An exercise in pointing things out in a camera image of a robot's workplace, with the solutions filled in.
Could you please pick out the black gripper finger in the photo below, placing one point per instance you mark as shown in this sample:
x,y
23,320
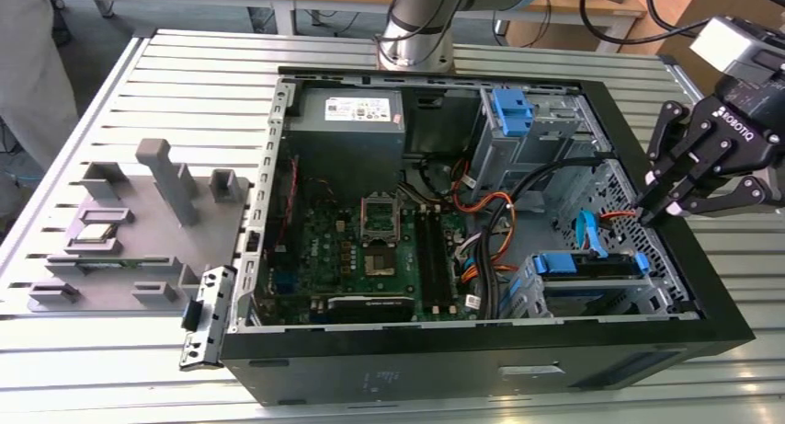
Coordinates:
x,y
668,129
724,198

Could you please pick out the hard disk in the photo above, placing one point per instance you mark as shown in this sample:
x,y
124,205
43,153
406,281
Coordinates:
x,y
555,264

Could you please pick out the tall metal disk bay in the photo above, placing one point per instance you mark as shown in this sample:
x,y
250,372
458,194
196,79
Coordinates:
x,y
552,134

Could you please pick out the low metal disk bay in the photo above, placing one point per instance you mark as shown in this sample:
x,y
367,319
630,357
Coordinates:
x,y
595,283

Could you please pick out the grey table corner cap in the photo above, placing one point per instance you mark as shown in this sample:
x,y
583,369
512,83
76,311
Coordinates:
x,y
144,32
667,60

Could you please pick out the wooden cabinet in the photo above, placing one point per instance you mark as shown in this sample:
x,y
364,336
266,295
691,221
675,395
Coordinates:
x,y
668,47

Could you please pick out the blue plastic drive carrier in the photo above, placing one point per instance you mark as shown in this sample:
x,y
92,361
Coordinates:
x,y
510,116

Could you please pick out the wooden desk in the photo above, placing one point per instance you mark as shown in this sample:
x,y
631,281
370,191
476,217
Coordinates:
x,y
562,3

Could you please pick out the black RAM slot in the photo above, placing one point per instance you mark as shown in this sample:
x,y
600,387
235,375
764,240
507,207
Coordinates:
x,y
426,258
443,258

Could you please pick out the grey power supply unit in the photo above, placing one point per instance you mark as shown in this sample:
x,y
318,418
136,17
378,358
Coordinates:
x,y
343,166

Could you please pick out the CPU socket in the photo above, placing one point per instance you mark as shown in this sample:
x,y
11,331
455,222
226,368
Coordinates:
x,y
380,260

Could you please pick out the green motherboard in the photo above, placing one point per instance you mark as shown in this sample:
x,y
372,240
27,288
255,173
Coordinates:
x,y
326,240

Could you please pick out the black PC case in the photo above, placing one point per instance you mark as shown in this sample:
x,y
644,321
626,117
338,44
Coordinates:
x,y
430,373

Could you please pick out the black graphics card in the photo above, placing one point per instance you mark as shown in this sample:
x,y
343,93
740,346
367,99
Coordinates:
x,y
368,304

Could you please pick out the grey parts rack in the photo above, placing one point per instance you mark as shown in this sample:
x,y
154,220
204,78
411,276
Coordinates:
x,y
154,254

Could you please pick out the silver CPU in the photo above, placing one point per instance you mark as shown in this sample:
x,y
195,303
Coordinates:
x,y
94,232

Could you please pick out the green RAM stick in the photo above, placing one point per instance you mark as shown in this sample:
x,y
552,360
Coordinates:
x,y
102,263

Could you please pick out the person in white coat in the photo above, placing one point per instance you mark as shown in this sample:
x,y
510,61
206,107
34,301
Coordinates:
x,y
31,74

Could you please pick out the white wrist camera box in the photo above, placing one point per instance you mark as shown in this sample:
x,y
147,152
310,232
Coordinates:
x,y
727,42

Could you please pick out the metal expansion slot bracket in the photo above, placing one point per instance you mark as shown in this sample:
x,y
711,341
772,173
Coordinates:
x,y
211,313

